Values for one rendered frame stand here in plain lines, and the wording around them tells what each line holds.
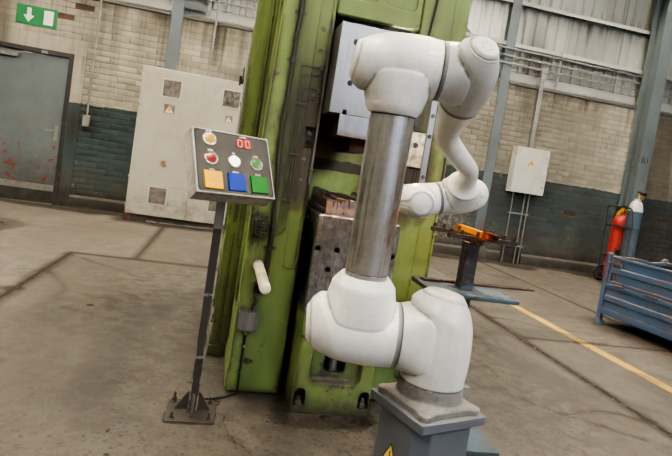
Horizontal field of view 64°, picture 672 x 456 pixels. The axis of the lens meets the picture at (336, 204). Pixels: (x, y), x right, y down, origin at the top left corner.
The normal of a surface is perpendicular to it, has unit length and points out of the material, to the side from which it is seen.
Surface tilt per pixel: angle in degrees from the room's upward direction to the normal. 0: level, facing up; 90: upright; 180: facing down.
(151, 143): 90
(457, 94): 143
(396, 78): 100
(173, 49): 90
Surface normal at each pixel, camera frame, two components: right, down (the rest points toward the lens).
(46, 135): 0.19, 0.09
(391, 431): -0.84, -0.10
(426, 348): -0.01, 0.04
